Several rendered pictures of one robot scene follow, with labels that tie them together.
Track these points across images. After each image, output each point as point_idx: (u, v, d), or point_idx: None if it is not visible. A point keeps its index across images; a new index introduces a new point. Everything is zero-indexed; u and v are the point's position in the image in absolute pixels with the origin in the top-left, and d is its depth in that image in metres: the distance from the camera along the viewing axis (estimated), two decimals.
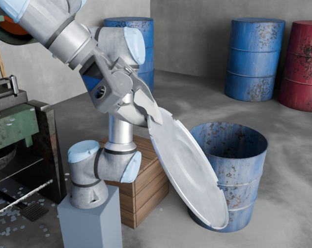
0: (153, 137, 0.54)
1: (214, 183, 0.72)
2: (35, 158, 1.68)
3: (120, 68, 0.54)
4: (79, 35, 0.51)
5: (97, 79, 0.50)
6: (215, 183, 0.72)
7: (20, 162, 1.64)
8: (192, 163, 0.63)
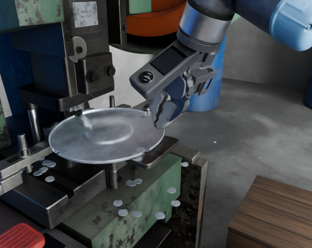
0: (146, 115, 0.83)
1: (62, 150, 0.66)
2: (159, 229, 1.07)
3: (188, 84, 0.49)
4: (207, 34, 0.43)
5: (162, 68, 0.46)
6: (62, 150, 0.66)
7: (140, 239, 1.03)
8: (105, 130, 0.74)
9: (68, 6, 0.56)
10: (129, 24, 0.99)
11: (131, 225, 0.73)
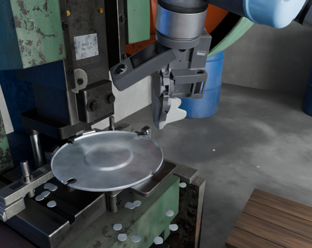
0: (72, 143, 0.83)
1: (149, 171, 0.71)
2: (158, 244, 1.10)
3: (164, 81, 0.48)
4: (169, 28, 0.42)
5: (136, 62, 0.48)
6: (149, 171, 0.71)
7: None
8: (109, 155, 0.76)
9: (69, 43, 0.59)
10: None
11: (130, 247, 0.75)
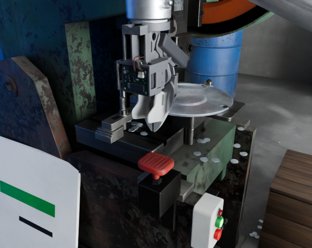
0: None
1: (202, 87, 1.02)
2: (209, 191, 1.25)
3: None
4: None
5: None
6: (202, 87, 1.02)
7: None
8: (186, 96, 0.92)
9: None
10: (207, 15, 1.12)
11: (205, 172, 0.90)
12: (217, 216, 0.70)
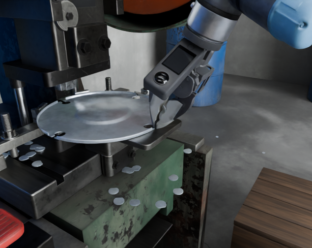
0: None
1: None
2: (159, 224, 1.00)
3: (196, 82, 0.50)
4: (219, 33, 0.45)
5: (175, 67, 0.47)
6: None
7: (139, 234, 0.96)
8: (101, 109, 0.67)
9: None
10: None
11: (128, 216, 0.66)
12: None
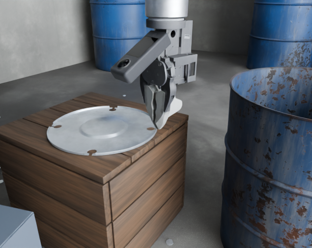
0: None
1: None
2: None
3: (167, 64, 0.51)
4: (166, 9, 0.48)
5: (137, 53, 0.50)
6: None
7: None
8: (103, 124, 0.78)
9: None
10: None
11: None
12: None
